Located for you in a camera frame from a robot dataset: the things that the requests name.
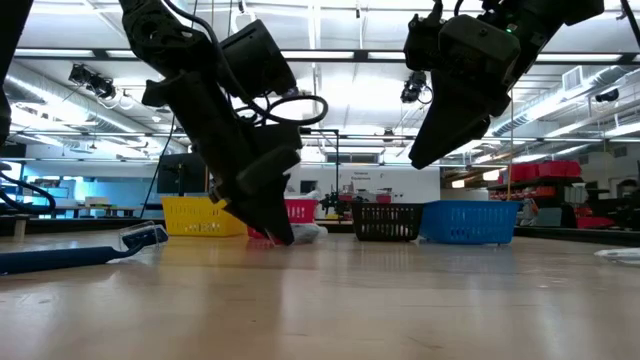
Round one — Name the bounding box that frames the black plastic basket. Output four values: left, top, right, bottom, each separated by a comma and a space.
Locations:
350, 201, 425, 243

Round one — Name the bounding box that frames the black left camera cable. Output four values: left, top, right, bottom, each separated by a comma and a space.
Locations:
233, 93, 330, 127

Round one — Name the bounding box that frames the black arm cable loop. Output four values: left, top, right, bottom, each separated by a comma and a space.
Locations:
0, 172, 58, 215

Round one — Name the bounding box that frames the red cart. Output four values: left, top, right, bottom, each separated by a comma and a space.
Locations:
574, 204, 616, 230

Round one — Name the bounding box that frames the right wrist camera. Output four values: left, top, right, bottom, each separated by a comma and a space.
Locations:
402, 12, 442, 72

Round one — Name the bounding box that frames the black tube stand frame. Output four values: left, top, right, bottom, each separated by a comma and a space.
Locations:
299, 126, 341, 201

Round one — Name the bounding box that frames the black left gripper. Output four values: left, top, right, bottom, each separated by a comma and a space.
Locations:
204, 124, 301, 246

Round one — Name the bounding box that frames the black aluminium table frame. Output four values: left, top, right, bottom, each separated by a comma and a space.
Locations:
0, 214, 640, 248

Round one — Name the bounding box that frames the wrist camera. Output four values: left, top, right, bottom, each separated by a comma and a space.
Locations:
402, 12, 442, 72
249, 123, 305, 151

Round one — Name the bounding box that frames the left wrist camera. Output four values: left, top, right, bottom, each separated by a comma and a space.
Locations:
249, 123, 305, 151

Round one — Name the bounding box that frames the white toothpaste tube red print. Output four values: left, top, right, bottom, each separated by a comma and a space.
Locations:
289, 222, 330, 246

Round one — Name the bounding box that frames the blue plastic basket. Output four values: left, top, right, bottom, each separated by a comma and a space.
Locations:
418, 200, 521, 246

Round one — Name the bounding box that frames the black ceiling-mounted device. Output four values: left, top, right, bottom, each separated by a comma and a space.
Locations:
68, 63, 118, 100

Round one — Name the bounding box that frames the yellow plastic basket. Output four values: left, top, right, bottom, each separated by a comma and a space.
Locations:
160, 196, 250, 238

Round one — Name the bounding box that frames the red plastic basket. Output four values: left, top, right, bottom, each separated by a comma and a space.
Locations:
247, 198, 320, 242

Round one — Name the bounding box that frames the shelf with red bins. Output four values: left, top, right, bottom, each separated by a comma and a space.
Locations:
497, 159, 585, 201

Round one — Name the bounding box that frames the black overhead camera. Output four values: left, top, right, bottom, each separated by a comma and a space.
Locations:
399, 69, 433, 105

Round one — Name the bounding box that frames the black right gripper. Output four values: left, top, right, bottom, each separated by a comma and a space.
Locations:
408, 13, 522, 170

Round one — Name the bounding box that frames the small black background machine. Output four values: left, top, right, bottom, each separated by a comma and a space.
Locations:
319, 192, 351, 220

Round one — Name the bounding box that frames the black monitor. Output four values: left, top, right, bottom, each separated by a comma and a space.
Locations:
156, 152, 209, 195

